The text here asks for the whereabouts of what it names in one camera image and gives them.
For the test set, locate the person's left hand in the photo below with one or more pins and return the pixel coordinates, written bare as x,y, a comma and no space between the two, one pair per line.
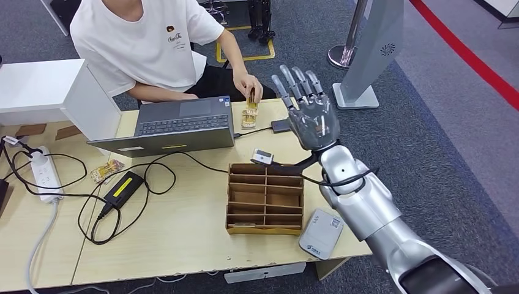
247,83

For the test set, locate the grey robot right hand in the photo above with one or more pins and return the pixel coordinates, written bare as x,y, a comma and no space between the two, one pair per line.
314,121

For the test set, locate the person's right hand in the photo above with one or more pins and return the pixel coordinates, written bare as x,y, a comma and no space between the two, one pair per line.
188,96

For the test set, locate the person's right forearm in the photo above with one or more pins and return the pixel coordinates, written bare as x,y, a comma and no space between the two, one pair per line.
158,92

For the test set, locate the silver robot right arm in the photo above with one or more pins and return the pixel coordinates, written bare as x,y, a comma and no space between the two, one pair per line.
373,207

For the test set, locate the person's left forearm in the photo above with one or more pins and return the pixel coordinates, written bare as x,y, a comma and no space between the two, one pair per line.
235,52

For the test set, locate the person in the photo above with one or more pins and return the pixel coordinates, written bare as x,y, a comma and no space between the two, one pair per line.
138,44

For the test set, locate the grey white card reader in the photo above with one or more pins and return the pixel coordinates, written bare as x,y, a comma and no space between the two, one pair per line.
321,234

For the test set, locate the grey laptop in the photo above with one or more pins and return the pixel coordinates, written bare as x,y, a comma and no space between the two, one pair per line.
178,121

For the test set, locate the small black hub box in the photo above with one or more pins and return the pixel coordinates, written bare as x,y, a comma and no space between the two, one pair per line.
280,126

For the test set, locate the black robot legs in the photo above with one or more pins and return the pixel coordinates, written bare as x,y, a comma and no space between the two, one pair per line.
261,24

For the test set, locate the chrome stanchion pole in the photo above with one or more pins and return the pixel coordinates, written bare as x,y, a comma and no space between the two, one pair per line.
344,52

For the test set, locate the chrome stool base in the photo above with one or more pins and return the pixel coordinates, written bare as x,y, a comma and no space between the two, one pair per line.
213,7

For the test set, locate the wooden divided organizer box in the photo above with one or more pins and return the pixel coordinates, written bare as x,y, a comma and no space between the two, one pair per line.
263,199

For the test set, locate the grey kiosk stand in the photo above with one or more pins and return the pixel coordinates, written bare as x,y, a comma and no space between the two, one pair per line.
373,48

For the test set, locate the black adapter with yellow label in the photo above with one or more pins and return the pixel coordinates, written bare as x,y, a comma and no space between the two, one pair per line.
124,188

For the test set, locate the brown cardboard piece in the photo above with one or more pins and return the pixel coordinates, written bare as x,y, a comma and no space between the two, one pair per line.
68,132
30,130

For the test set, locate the wooden table leg panel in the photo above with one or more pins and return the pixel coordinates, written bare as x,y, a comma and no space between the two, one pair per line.
328,268

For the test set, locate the white cabinet box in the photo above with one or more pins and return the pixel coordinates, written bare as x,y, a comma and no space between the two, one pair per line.
40,89

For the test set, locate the black object under desk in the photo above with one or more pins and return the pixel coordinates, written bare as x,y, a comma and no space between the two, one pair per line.
65,10

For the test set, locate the white desk leg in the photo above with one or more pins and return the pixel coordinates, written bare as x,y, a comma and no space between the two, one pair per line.
54,18

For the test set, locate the white plug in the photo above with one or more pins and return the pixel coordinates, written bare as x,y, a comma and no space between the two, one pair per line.
39,158

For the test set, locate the white power strip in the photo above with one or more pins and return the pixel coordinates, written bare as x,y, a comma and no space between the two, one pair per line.
46,179

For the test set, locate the black plug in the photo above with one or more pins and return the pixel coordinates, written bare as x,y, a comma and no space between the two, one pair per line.
31,151

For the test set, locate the black box device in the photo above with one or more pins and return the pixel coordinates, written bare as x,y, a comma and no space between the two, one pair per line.
2,198

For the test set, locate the white furniture piece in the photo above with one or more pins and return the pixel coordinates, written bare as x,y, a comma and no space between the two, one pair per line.
502,8

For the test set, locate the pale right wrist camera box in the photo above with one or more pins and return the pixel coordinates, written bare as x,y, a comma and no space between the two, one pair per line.
263,156

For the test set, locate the white table frame bar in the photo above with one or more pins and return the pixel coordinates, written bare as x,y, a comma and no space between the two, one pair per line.
263,274

